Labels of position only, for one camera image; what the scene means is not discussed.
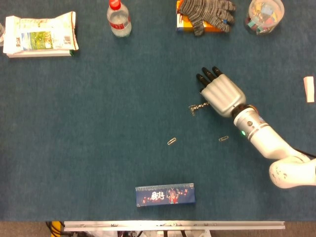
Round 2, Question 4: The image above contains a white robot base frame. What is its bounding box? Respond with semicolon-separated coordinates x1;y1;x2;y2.
86;230;212;237

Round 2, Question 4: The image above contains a clear bottle red cap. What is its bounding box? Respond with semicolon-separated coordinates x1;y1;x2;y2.
106;0;132;38

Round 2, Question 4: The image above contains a clear jar of binder clips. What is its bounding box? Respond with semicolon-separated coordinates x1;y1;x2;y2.
244;0;285;36

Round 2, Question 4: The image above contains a grey striped knit glove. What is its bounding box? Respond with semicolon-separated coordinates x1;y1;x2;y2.
178;0;237;37

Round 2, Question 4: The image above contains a magnetic bead rod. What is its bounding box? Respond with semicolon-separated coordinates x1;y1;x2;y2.
191;102;210;111

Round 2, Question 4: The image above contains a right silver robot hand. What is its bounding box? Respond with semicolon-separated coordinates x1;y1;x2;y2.
196;66;247;118

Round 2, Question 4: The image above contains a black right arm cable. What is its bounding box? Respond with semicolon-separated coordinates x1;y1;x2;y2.
293;148;316;158

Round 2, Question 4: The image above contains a white crumpled snack bag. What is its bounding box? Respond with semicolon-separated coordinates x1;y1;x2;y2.
2;10;79;54

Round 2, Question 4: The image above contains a blue printed long box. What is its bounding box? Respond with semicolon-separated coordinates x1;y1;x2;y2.
135;183;196;207

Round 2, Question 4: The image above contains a yellow black cable bundle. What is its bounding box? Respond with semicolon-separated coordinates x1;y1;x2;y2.
45;221;65;237

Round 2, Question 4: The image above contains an orange blue white box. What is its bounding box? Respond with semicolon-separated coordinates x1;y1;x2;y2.
175;0;227;33

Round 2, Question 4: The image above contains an aluminium table rail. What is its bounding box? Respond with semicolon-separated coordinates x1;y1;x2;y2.
63;220;286;232

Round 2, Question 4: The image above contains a white flat box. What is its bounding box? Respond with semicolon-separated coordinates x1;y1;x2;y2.
6;49;72;59

